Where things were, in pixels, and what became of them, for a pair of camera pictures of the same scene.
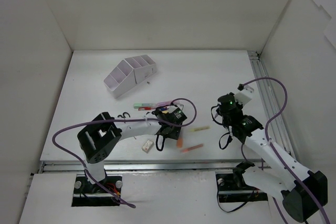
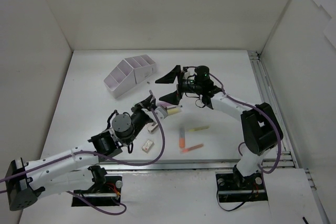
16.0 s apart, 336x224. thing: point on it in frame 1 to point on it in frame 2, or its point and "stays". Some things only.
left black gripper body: x=163 y=115 to x=147 y=106
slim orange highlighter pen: x=191 y=148 stays
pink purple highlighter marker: x=163 y=104 stays
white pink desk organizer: x=128 y=72 stays
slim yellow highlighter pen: x=200 y=128 stays
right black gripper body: x=221 y=119 to x=179 y=84
